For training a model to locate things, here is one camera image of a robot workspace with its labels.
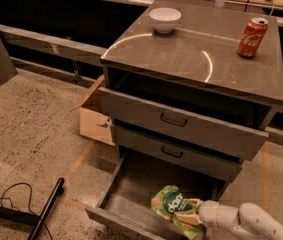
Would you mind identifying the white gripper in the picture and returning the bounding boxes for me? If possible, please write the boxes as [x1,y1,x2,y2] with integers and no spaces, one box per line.
[174,198,240,232]

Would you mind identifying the green rice chip bag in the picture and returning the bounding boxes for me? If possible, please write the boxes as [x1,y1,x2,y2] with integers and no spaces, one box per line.
[150,185,202,240]

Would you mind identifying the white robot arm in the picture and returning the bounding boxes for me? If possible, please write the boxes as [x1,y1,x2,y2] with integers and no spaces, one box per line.
[174,199,283,240]

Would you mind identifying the grey middle drawer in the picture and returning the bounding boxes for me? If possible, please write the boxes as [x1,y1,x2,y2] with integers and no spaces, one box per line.
[114,125,241,182]

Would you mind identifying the grey drawer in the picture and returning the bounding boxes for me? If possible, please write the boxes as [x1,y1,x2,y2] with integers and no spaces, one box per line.
[86,151,224,240]
[114,125,241,182]
[99,87,268,160]

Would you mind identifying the grey bottom drawer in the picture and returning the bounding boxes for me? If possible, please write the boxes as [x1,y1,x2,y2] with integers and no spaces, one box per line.
[86,151,224,240]

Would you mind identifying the grey top drawer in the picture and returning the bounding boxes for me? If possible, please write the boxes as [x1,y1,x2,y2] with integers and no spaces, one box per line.
[99,87,268,160]

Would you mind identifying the grey drawer cabinet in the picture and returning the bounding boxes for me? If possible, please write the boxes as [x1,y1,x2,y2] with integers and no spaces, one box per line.
[99,1,283,198]

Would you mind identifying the cardboard box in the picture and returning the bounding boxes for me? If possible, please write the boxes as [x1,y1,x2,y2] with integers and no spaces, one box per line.
[73,75,115,146]

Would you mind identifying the black metal pole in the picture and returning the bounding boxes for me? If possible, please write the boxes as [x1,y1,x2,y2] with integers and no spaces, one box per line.
[27,178,65,240]

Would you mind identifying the red coca-cola can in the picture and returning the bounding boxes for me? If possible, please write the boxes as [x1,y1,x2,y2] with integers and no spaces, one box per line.
[237,17,268,58]

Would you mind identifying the white ceramic bowl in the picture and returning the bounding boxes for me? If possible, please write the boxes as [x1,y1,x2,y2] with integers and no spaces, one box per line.
[150,7,181,33]

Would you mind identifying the grey metal rail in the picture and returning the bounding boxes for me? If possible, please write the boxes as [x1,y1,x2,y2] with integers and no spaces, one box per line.
[0,24,107,67]

